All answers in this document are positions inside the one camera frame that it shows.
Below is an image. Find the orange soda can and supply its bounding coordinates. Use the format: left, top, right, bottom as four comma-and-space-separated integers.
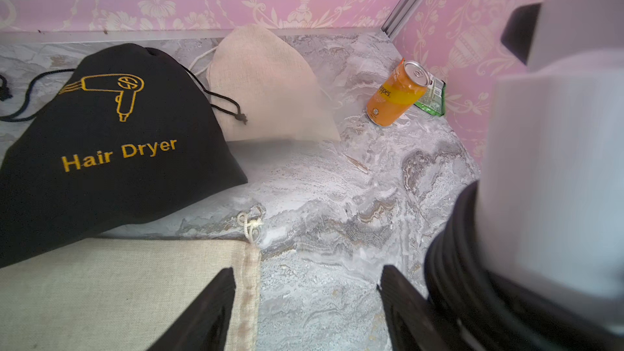
367, 59, 431, 127

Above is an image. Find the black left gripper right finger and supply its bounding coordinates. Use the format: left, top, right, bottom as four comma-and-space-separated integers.
377, 265, 463, 351

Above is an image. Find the green snack packet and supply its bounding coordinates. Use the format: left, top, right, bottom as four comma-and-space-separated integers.
414, 76, 446, 117

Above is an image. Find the white hair dryer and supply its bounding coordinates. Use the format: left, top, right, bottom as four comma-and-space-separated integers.
425, 49, 623, 350

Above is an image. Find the beige hair dryer bag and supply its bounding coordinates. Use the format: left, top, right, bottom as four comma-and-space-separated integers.
206, 24, 341, 142

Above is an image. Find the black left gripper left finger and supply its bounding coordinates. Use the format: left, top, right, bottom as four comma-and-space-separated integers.
149, 267, 236, 351

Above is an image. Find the black drawstring bag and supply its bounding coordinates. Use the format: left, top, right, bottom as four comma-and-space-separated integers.
1, 43, 247, 267

